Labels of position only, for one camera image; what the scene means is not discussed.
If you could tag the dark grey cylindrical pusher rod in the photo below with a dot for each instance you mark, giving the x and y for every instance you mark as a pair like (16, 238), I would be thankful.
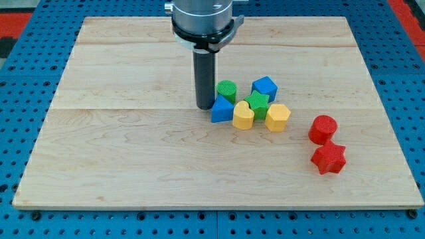
(204, 75)

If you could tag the blue triangle block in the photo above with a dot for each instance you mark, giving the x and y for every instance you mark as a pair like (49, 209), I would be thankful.
(222, 110)

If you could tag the yellow heart block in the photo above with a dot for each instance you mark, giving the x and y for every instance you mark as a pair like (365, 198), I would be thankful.
(243, 116)

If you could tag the green cylinder block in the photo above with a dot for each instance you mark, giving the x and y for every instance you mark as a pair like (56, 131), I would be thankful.
(227, 89)

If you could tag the blue cube block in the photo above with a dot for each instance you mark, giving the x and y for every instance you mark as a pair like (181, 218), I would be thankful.
(267, 86)

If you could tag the green star block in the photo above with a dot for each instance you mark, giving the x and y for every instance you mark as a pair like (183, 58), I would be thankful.
(258, 104)

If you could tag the yellow hexagon block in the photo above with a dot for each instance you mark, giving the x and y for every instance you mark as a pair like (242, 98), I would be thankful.
(277, 117)

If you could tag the light wooden board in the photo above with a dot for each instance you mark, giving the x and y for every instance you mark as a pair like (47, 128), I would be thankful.
(123, 131)

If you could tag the red cylinder block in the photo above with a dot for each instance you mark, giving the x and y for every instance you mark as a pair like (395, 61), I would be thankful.
(322, 129)

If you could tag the red star block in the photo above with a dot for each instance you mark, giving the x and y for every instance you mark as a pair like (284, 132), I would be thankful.
(329, 158)

